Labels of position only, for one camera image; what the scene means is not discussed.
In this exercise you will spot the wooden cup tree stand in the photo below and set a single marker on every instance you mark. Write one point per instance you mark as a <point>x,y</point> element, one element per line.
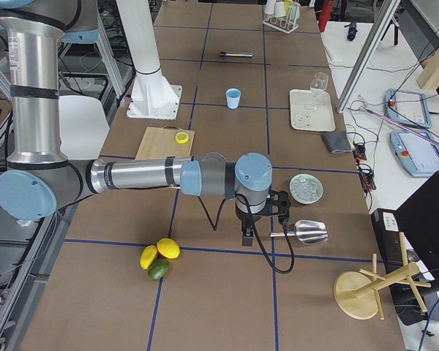
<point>357,292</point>

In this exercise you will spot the light blue cup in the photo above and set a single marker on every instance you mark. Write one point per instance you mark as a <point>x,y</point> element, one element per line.
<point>233,96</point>

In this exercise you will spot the cream bear tray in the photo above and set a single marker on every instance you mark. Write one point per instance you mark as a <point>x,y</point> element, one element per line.
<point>302,118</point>

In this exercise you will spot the black computer monitor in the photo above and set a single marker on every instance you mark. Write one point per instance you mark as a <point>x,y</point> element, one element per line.
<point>418,219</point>

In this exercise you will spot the teach pendant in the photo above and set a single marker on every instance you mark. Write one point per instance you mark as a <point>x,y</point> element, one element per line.
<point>408,108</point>
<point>417,156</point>

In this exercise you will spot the grey folded cloth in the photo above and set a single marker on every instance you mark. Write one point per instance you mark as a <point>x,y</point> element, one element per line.
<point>336,142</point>

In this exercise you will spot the steel ice scoop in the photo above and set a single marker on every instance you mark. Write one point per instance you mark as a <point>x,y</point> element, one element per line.
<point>306,232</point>

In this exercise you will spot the black power strip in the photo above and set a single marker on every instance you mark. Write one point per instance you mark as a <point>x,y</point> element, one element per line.
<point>366,173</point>

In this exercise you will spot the green lime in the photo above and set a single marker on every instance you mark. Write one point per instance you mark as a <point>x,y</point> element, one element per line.
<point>158,269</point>

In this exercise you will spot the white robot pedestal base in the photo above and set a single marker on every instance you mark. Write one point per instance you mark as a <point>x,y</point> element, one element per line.
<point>152,96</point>

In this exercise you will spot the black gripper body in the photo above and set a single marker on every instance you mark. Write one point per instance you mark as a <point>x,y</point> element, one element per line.
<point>246,221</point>

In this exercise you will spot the clear wine glass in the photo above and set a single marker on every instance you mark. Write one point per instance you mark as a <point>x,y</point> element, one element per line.
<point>317,86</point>

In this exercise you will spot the aluminium frame post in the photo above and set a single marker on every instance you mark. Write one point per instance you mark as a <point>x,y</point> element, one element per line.
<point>375,34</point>

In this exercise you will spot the bamboo cutting board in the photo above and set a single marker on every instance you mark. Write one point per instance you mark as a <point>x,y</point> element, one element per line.
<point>159,143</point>

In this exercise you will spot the yellow whole lemon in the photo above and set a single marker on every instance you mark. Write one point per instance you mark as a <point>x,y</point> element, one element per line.
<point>168,248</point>

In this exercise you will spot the steel muddler black tip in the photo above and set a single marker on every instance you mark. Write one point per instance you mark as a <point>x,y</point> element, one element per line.
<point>240,55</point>

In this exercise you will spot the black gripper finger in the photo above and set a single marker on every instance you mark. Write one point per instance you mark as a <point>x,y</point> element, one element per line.
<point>247,234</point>

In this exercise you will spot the upper teach pendant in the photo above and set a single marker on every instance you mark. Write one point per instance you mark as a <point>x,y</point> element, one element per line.
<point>408,108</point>

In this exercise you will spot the green bowl of ice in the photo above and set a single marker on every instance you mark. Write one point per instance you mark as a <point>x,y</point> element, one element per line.
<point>306,189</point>

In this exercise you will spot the lower teach pendant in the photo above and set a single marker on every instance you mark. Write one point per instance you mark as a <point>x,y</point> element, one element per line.
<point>417,156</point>

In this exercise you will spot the white chair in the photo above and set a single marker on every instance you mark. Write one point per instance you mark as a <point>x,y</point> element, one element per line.
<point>83,126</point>

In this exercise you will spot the white cup rack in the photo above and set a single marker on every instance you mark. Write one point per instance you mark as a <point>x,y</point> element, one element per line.
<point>282,15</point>

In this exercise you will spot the yellow lemon slices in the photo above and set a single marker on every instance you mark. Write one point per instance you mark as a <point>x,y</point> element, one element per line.
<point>182,137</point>

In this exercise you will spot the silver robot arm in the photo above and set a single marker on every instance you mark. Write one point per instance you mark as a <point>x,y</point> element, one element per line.
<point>40,178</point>

